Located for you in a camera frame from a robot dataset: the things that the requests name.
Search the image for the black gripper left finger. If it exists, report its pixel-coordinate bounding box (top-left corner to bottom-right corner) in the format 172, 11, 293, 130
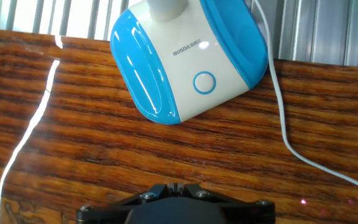
75, 182, 177, 224

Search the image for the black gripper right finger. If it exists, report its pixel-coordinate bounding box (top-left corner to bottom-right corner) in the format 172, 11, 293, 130
176, 182, 276, 224

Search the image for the blue and white desk lamp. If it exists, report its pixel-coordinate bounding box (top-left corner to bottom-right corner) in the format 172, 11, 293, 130
109, 0, 269, 126

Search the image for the wood grain table mat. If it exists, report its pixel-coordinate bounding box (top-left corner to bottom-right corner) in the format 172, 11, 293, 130
0, 27, 358, 224

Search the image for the white lamp power cable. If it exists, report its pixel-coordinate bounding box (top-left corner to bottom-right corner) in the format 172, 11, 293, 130
252, 0, 358, 197

